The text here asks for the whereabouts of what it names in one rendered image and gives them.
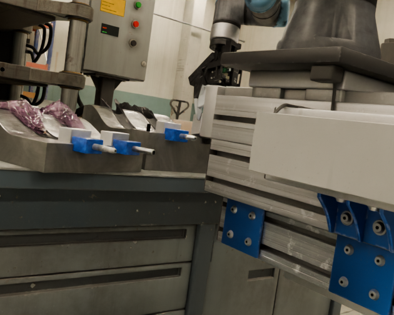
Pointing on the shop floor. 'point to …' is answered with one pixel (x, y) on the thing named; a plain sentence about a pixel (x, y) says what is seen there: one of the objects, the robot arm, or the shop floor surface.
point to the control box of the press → (116, 45)
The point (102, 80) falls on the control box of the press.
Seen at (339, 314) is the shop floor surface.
